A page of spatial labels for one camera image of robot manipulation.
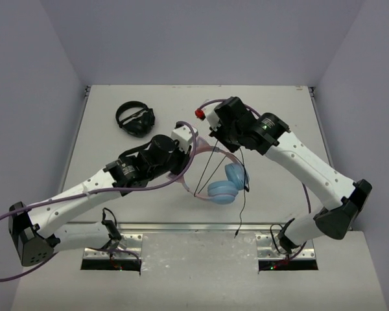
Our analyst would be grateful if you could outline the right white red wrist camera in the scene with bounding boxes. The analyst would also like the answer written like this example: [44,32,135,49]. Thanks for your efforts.
[194,105,220,132]

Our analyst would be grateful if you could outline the pink blue cat-ear headphones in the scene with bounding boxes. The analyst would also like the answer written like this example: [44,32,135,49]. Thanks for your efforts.
[176,137,249,205]

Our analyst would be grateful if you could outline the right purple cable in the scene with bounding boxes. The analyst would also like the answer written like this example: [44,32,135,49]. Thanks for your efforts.
[200,98,312,214]

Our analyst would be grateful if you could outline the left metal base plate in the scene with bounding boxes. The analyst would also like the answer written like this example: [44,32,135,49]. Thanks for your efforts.
[82,232,144,261]

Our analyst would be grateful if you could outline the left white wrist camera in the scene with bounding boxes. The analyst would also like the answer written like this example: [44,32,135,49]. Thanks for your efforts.
[171,125,198,153]

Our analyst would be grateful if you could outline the purple cable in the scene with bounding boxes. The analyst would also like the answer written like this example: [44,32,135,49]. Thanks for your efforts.
[0,121,198,282]
[200,98,312,214]

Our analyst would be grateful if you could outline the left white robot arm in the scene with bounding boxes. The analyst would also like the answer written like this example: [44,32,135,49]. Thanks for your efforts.
[8,135,195,267]

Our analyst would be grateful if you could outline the aluminium table edge rail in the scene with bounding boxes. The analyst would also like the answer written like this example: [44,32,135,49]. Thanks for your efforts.
[116,222,340,233]

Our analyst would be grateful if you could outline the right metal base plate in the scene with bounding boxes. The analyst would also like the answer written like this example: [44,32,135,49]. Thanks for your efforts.
[255,231,316,261]

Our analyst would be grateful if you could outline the metal base plate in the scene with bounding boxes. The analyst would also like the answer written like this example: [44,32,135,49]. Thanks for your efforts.
[255,231,316,261]
[82,232,144,261]

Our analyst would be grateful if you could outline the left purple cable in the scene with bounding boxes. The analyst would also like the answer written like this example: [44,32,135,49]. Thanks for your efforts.
[0,121,198,282]

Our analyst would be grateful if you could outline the black headphones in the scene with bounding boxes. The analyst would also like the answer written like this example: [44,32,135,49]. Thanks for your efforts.
[115,101,156,138]

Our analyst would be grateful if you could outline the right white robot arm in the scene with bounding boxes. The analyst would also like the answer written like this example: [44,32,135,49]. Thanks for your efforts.
[196,97,372,254]

